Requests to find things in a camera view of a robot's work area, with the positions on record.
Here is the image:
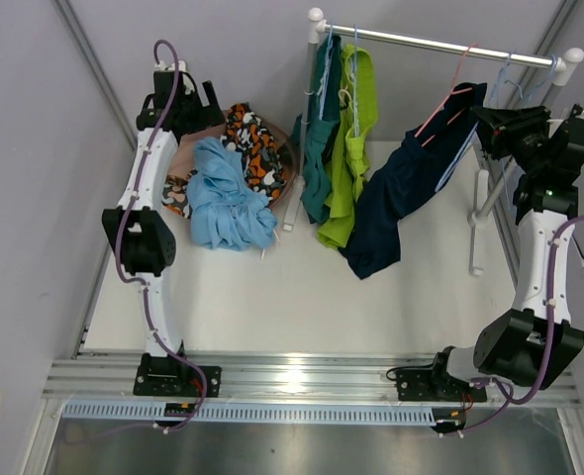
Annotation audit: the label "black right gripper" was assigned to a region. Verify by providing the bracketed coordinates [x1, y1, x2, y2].
[469, 106, 551, 176]

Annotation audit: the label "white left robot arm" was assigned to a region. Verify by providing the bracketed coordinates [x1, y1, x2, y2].
[101, 60, 224, 358]

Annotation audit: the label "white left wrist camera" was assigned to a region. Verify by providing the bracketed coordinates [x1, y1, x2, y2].
[154, 59, 196, 95]

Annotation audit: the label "light blue shorts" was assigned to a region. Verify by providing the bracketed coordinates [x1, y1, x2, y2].
[186, 137, 277, 251]

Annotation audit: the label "teal green shorts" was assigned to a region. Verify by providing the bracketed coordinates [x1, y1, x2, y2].
[293, 35, 342, 224]

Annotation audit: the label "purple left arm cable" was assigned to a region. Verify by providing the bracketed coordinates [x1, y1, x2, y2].
[113, 39, 209, 439]

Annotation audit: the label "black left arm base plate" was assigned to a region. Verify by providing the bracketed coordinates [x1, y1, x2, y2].
[133, 353, 204, 398]

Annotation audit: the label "blue hanger under teal shorts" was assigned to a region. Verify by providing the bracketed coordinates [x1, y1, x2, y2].
[317, 25, 334, 120]

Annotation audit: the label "blue wire hanger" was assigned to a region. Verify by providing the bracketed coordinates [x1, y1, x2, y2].
[502, 65, 556, 205]

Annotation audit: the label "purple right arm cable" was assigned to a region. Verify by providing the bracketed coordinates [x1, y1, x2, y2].
[442, 111, 584, 441]

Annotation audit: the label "orange camouflage shorts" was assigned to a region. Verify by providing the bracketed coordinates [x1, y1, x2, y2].
[161, 102, 291, 219]

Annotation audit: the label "lime green shorts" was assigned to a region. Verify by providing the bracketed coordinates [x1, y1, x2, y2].
[317, 45, 378, 249]

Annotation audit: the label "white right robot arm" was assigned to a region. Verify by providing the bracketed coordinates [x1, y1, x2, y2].
[427, 107, 584, 400]

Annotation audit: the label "pink translucent plastic basin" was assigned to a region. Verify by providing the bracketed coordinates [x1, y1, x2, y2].
[165, 111, 303, 209]

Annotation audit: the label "pink wire hanger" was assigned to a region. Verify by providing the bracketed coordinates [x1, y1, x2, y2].
[414, 43, 479, 138]

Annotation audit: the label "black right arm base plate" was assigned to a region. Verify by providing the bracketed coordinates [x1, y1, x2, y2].
[385, 365, 487, 403]

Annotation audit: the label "navy blue shorts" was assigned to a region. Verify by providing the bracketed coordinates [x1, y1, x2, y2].
[341, 82, 487, 279]

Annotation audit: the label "aluminium mounting rail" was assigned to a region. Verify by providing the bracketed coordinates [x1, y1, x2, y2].
[42, 350, 583, 427]

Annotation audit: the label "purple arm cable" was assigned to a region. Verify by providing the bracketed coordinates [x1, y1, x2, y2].
[442, 111, 584, 441]
[113, 39, 209, 439]

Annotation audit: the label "silver clothes rack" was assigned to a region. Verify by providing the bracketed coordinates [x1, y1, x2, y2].
[282, 7, 584, 276]

